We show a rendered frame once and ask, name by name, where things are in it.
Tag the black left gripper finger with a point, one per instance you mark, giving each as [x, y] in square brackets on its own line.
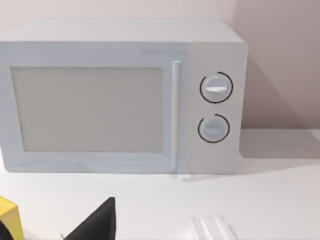
[100, 222]

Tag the clear ribbed plastic piece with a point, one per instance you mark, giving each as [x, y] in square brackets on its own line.
[212, 228]

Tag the microwave oven door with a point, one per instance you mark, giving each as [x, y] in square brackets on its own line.
[87, 110]

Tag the pale microwave oven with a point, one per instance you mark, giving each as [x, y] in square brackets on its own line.
[215, 160]

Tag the plain grey microwave knob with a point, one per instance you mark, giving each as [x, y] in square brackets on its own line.
[213, 127]

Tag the microwave knob with white pointer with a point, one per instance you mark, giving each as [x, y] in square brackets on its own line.
[216, 87]

